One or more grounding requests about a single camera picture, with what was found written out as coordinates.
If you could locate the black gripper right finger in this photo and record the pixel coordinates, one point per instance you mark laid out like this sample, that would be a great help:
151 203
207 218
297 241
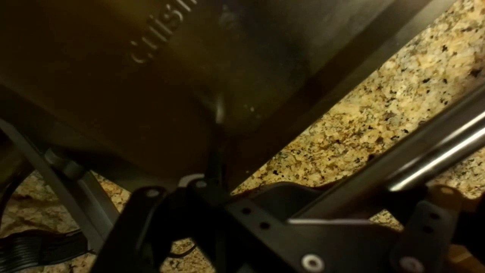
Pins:
426 232

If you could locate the steel Cuisinart contact grill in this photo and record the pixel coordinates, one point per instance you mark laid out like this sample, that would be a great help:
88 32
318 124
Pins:
176 85

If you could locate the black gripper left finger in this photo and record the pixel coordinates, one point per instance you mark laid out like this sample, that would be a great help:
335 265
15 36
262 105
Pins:
130 228

